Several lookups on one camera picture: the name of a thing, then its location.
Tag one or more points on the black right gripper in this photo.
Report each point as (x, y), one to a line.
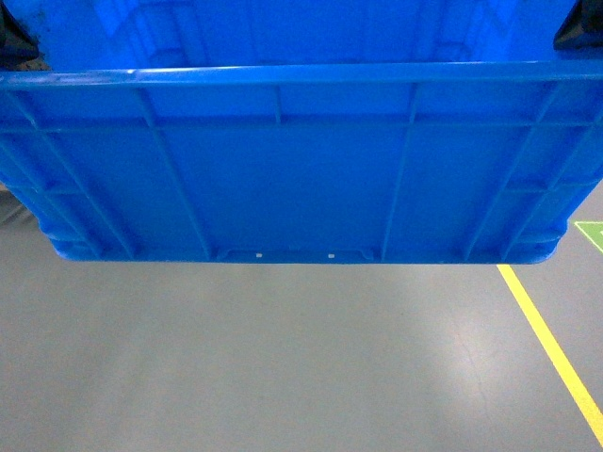
(582, 28)

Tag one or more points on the large blue plastic crate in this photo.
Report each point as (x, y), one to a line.
(340, 132)

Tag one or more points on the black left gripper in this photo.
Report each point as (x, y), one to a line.
(17, 46)

